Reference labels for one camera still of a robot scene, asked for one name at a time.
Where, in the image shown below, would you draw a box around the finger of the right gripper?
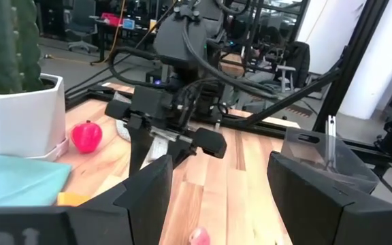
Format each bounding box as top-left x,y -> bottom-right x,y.
128,120 -> 154,178
167,137 -> 197,167

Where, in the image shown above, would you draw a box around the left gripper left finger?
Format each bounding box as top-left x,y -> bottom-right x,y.
0,154 -> 174,245

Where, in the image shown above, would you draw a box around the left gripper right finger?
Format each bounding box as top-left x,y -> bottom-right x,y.
267,151 -> 392,245

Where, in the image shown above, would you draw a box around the orange toy fruit wedge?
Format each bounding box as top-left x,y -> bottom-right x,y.
56,192 -> 92,208

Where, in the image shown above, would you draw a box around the red toy apple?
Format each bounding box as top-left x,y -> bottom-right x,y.
70,120 -> 103,154

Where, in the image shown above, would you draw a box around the pink toy fruit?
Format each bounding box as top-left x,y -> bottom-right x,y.
188,227 -> 212,245

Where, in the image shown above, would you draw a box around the grey waffle cloth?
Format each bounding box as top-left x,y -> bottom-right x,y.
113,117 -> 169,167

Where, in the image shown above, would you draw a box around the grey translucent plastic container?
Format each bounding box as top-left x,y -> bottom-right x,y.
280,127 -> 380,195

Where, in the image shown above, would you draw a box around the teal cloth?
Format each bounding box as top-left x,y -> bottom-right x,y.
0,151 -> 73,208

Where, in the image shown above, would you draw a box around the white hexagonal plant pot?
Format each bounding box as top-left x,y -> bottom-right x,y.
0,72 -> 70,161

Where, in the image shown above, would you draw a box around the red box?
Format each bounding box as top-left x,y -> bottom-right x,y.
100,12 -> 124,27

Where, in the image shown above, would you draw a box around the grey office chair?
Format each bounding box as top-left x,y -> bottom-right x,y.
65,0 -> 99,54

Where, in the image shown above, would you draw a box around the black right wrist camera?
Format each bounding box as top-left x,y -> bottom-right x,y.
131,84 -> 175,118

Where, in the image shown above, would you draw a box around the silver metal bracket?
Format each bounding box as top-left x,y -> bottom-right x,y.
324,114 -> 337,171

